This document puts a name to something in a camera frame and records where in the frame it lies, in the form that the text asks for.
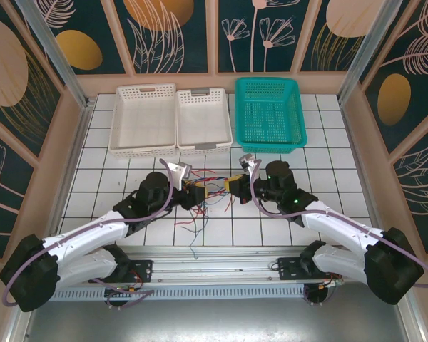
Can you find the grey metal plate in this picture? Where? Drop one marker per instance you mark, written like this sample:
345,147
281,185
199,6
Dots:
214,320

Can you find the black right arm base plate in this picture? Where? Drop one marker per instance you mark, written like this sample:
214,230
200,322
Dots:
289,269

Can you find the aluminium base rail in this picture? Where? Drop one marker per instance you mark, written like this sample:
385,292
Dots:
214,267

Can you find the aluminium side rail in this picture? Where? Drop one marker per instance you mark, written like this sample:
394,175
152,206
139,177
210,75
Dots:
75,160
360,160

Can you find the aluminium corner post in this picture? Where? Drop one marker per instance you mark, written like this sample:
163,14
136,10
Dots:
57,60
367,53

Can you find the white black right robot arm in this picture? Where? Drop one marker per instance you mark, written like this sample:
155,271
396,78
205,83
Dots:
342,228

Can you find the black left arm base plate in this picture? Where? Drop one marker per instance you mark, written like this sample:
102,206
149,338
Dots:
142,269

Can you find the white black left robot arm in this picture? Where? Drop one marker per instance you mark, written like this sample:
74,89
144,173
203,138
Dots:
92,228

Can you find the teal plastic basket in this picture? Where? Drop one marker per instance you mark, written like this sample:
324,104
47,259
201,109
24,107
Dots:
269,117

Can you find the large white plastic basket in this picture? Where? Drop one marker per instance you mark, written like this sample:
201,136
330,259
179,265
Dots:
142,121

